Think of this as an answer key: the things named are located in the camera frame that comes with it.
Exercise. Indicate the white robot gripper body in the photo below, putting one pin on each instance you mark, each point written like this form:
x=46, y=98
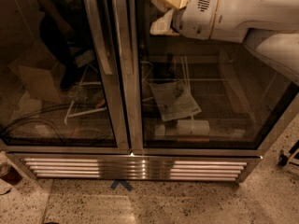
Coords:
x=195, y=13

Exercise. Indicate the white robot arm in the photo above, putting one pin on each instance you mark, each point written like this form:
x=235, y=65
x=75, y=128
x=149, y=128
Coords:
x=269, y=29

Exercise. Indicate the paper manual inside fridge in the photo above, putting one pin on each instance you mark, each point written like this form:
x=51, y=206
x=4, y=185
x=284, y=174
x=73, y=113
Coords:
x=174, y=101

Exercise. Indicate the stainless glass door refrigerator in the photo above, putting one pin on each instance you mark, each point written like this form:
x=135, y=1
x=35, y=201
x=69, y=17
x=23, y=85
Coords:
x=62, y=116

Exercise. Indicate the small white block inside fridge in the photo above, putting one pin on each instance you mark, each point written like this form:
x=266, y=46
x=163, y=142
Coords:
x=160, y=130

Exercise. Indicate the blue tape floor marker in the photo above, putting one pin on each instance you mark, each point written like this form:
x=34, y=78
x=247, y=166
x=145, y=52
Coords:
x=123, y=183

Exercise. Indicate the black caster wheel cart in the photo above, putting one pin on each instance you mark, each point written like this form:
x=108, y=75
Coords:
x=292, y=158

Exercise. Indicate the brown object at left edge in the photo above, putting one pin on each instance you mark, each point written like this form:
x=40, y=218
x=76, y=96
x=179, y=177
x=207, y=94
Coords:
x=9, y=174

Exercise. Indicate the left fridge door handle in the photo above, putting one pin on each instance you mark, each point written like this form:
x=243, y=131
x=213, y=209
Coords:
x=97, y=33

